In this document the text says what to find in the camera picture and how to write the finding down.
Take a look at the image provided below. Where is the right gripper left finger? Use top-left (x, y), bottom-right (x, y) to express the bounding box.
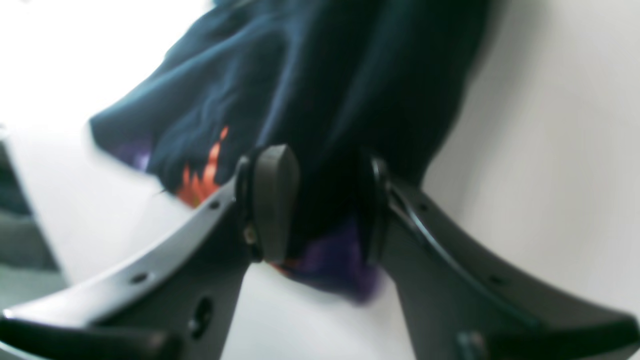
top-left (1, 145), bottom-right (300, 360)

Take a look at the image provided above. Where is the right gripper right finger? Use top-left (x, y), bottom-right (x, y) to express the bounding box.
top-left (358, 155), bottom-right (639, 360)

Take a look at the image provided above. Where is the black graphic print T-shirt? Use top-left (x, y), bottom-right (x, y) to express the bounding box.
top-left (89, 0), bottom-right (496, 304)

